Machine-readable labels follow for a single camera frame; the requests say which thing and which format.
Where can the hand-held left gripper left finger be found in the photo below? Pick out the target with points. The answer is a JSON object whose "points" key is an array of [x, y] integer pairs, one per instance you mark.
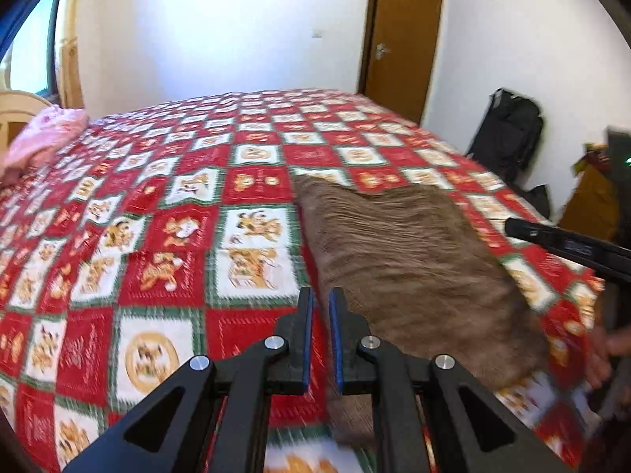
{"points": [[305, 347]]}

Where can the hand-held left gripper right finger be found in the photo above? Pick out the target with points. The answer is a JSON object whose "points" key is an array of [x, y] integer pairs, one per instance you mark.
{"points": [[338, 350]]}

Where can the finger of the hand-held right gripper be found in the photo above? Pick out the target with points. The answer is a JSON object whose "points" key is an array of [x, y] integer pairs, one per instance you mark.
{"points": [[567, 245]]}

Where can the brown knitted garment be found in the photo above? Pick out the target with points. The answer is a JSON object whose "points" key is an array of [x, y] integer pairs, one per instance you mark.
{"points": [[404, 266]]}

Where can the person's right hand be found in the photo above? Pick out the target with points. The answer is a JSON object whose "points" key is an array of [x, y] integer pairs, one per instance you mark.
{"points": [[606, 354]]}

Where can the yellow-brown cloth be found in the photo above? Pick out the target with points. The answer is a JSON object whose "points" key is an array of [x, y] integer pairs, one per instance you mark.
{"points": [[589, 202]]}

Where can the small black bag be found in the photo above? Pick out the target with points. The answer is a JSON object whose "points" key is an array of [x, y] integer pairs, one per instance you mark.
{"points": [[539, 201]]}

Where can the dark device with green light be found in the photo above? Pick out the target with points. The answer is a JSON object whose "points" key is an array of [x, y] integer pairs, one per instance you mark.
{"points": [[620, 150]]}

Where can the black backpack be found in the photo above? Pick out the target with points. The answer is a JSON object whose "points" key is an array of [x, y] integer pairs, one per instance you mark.
{"points": [[507, 133]]}

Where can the red printed blanket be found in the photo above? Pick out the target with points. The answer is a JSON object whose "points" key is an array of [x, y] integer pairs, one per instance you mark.
{"points": [[148, 182]]}

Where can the brown wooden door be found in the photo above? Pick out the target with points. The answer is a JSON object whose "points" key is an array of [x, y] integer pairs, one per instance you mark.
{"points": [[404, 34]]}

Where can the pink pillow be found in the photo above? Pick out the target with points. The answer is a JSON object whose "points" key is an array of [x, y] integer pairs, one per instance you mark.
{"points": [[44, 133]]}

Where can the cream wooden headboard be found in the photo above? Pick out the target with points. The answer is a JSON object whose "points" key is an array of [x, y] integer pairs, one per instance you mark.
{"points": [[19, 103]]}

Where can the cream window trim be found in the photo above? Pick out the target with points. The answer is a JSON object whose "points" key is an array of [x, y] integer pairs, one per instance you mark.
{"points": [[71, 44]]}

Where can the window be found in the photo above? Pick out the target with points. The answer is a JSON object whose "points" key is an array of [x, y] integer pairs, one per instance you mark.
{"points": [[34, 54]]}

